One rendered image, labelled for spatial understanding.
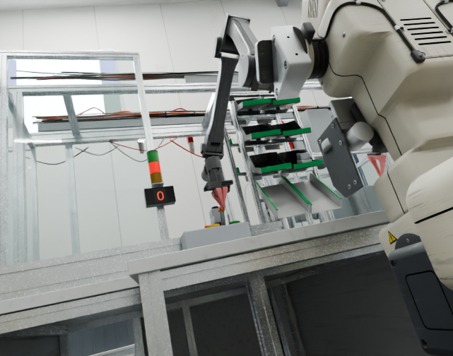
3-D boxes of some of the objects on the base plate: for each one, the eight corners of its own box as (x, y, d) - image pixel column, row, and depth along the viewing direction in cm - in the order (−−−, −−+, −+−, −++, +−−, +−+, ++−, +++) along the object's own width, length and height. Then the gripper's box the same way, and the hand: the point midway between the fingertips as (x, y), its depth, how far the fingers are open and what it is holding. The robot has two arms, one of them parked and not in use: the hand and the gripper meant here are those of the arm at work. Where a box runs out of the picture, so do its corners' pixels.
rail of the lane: (289, 248, 115) (280, 217, 119) (-20, 309, 86) (-19, 265, 90) (283, 252, 120) (274, 222, 124) (-12, 310, 91) (-11, 269, 95)
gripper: (203, 168, 124) (212, 208, 118) (230, 165, 127) (239, 204, 122) (200, 176, 130) (208, 214, 124) (225, 173, 133) (234, 210, 128)
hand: (222, 207), depth 123 cm, fingers closed
